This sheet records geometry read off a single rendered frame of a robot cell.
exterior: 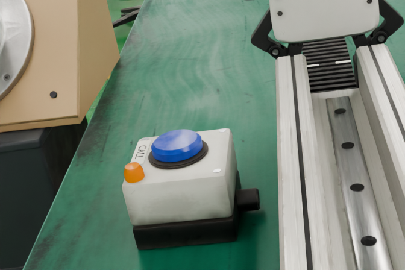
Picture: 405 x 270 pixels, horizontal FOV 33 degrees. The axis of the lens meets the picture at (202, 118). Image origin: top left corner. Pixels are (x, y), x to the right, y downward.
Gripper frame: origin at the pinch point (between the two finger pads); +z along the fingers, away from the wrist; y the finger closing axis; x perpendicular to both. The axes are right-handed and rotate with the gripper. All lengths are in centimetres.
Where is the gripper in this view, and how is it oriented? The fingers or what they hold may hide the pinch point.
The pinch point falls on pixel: (331, 82)
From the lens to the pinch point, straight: 69.9
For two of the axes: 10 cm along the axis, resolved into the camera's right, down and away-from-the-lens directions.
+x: -0.9, 4.3, -9.0
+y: -9.8, 1.1, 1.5
